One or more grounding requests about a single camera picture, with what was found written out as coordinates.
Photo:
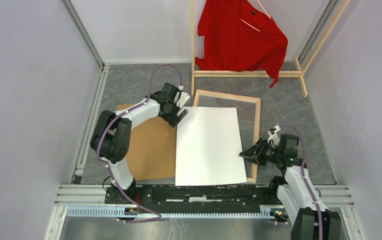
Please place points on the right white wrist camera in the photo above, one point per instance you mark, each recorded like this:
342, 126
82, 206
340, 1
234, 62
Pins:
273, 135

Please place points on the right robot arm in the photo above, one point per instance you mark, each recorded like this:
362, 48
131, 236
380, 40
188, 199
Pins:
310, 218

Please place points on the pink clothes hanger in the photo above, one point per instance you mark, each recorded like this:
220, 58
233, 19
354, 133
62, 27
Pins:
264, 11

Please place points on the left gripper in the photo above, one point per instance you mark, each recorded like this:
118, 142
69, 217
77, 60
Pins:
174, 120

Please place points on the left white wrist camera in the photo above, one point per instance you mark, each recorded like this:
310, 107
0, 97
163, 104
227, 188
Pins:
181, 97

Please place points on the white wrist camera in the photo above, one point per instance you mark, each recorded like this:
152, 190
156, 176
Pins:
181, 97
273, 135

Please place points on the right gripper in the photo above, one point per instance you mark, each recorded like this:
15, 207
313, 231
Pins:
255, 153

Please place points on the wooden picture frame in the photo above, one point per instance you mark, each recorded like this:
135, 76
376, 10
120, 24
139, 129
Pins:
248, 112

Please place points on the printed photo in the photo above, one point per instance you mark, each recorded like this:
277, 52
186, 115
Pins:
208, 144

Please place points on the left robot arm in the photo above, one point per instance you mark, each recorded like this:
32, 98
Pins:
112, 134

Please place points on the red t-shirt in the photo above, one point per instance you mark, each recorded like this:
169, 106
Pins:
238, 37

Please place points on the wooden clothes rack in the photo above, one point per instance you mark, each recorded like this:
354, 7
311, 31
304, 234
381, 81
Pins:
322, 30

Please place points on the brown cardboard backing board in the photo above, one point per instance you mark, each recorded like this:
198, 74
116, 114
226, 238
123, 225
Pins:
152, 150

